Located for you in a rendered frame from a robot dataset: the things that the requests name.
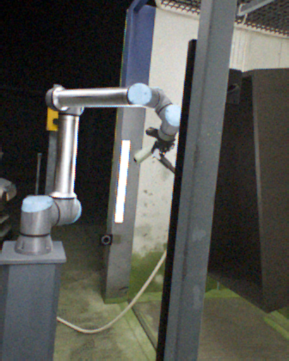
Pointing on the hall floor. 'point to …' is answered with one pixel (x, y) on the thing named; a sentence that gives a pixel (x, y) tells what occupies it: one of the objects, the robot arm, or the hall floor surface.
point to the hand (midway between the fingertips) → (155, 152)
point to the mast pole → (200, 166)
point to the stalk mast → (51, 163)
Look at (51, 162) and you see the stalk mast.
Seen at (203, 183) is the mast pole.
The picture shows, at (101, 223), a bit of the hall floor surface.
